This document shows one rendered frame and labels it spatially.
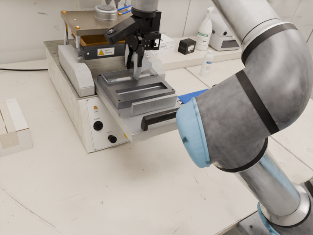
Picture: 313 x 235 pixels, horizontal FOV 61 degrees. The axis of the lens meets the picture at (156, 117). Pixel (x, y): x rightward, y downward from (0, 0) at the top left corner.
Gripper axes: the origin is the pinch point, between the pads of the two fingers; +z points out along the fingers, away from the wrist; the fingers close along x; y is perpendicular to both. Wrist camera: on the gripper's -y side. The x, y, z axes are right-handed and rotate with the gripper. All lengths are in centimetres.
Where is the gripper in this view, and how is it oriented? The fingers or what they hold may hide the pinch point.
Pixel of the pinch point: (131, 72)
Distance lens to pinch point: 88.4
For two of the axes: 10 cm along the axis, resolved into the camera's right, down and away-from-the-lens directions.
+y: 8.5, -2.1, 4.8
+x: -5.0, -5.8, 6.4
